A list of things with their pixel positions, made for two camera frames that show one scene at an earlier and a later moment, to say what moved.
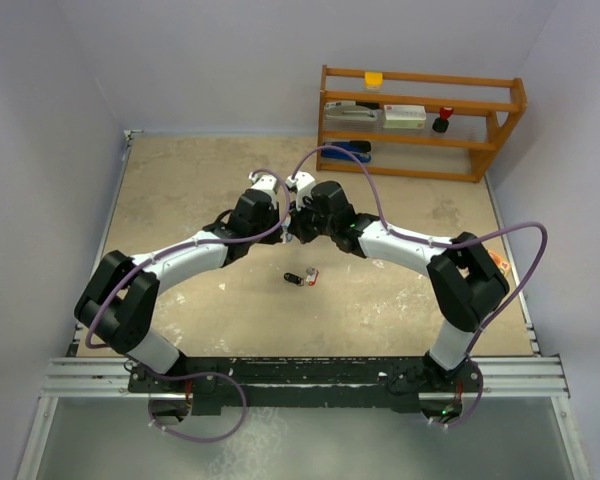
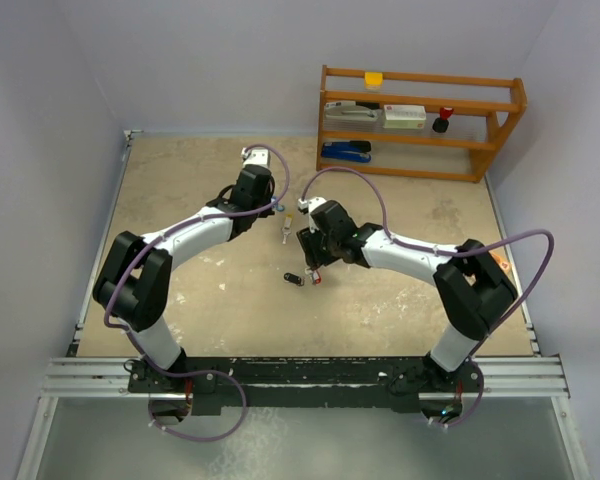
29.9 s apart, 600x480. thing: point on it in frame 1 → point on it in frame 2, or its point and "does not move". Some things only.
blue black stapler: x=359 y=148 does not move
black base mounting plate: x=301 y=383 does not move
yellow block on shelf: x=373 y=80 does not move
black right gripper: x=296 y=224 → x=315 y=259
